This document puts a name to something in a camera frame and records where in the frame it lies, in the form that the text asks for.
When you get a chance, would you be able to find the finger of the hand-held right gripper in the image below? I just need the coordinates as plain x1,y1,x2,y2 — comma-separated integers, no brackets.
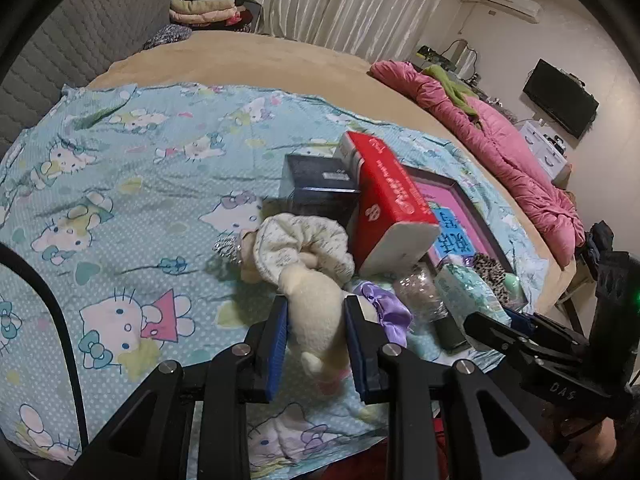
462,311,546,376
504,307,592,352

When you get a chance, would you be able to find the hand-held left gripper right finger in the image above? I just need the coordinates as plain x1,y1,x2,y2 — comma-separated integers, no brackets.
342,294,576,480

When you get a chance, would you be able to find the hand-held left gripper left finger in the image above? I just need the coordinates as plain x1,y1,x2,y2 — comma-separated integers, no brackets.
65,294,292,480

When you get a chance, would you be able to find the mint green plastic capsule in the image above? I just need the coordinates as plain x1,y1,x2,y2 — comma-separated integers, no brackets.
502,272,526,301

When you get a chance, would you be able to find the plush bear with purple dress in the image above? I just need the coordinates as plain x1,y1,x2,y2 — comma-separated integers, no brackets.
277,252,413,423

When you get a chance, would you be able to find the small white tissue pack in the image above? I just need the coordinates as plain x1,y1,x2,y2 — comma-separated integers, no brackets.
434,260,501,318

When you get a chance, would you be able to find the leopard print scrunchie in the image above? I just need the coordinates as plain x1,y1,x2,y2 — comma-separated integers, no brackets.
472,254,511,306

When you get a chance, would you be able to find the brown plush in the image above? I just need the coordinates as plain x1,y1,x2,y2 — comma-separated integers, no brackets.
392,262,448,323

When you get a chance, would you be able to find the dark shallow box tray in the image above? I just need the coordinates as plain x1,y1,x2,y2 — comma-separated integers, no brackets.
407,165,528,311

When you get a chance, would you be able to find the person's right forearm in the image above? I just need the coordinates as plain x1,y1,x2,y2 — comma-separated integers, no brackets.
542,400,626,480

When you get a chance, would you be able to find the red cloth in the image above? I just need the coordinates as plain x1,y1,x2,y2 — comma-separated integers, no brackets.
320,405,451,480

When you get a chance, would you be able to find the pink book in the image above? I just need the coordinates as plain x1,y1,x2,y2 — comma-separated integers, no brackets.
417,182,496,266

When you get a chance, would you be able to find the red tissue box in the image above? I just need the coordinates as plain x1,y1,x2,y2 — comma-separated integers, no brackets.
334,131,442,281

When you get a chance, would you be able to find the pink quilt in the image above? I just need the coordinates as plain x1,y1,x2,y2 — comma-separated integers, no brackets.
370,59,586,268

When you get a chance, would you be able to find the white drawer cabinet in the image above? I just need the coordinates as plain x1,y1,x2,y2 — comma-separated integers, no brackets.
517,120,573,186

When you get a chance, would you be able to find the black box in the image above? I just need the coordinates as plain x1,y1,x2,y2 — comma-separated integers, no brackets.
262,154,361,226

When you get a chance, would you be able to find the light blue printed blanket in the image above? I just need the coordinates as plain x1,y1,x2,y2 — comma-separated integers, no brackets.
0,82,551,476

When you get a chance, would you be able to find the green garment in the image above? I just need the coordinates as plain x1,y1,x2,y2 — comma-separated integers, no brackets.
425,64,483,116

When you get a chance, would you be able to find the dark patterned box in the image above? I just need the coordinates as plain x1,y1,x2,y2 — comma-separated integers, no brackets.
416,45,451,63

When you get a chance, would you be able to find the round bed with tan sheet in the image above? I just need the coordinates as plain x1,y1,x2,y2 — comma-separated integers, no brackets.
87,30,581,321

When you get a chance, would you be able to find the white air conditioner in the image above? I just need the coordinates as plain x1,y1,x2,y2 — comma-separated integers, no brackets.
482,0,543,23

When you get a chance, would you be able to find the dark floral pillow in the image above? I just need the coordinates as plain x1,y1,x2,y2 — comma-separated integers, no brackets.
142,24,193,51

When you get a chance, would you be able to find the dark nightstand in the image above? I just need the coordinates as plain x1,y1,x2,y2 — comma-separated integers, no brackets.
240,2,263,36

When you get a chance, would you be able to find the white curtain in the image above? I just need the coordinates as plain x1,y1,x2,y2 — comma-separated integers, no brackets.
240,0,463,61

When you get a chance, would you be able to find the pile of folded clothes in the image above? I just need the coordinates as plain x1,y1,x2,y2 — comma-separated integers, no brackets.
169,0,251,26

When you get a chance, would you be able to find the grey quilted headboard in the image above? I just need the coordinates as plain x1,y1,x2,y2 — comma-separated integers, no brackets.
0,0,181,146

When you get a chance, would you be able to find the black cable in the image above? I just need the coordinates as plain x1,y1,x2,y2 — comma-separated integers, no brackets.
0,242,88,451

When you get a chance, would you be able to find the black wall television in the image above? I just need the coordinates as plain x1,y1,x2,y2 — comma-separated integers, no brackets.
522,58,600,141

